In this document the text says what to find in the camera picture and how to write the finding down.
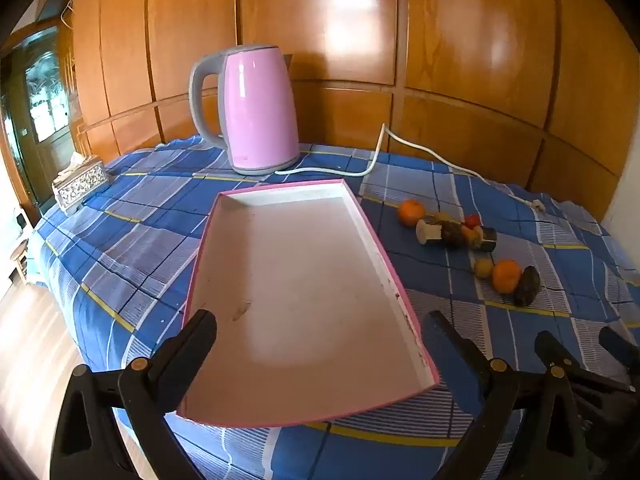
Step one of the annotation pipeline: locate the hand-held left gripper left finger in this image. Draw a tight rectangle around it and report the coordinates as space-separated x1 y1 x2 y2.
50 309 218 480

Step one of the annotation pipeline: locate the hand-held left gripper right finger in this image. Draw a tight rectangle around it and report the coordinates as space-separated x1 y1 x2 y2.
425 310 588 480

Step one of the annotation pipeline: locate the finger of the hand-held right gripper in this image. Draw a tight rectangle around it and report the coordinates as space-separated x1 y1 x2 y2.
599 326 640 378

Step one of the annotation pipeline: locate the large orange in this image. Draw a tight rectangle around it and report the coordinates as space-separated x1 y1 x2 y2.
491 259 523 295

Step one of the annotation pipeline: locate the eggplant piece with white end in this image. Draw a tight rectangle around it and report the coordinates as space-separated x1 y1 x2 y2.
416 219 444 247

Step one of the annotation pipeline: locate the pink-edged white tray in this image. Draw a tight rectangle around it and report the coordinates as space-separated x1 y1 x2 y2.
179 178 441 429

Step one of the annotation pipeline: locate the small orange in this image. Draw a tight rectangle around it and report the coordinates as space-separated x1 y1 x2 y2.
397 199 426 227

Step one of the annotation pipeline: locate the blue plaid tablecloth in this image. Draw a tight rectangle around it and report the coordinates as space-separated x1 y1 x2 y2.
30 135 640 480

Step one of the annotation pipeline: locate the small wooden stool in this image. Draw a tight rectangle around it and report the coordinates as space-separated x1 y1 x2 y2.
11 240 31 281

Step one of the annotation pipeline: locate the silver patterned tissue box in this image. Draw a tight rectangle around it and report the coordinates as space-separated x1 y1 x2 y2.
52 152 108 216

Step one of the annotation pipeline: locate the pink electric kettle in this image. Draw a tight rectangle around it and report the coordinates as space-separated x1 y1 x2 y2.
188 45 301 177

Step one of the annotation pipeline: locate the wooden glass door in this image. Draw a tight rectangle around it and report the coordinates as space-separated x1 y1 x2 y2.
0 25 76 211

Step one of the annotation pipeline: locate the white power cord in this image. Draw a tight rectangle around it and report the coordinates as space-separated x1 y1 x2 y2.
274 122 546 218

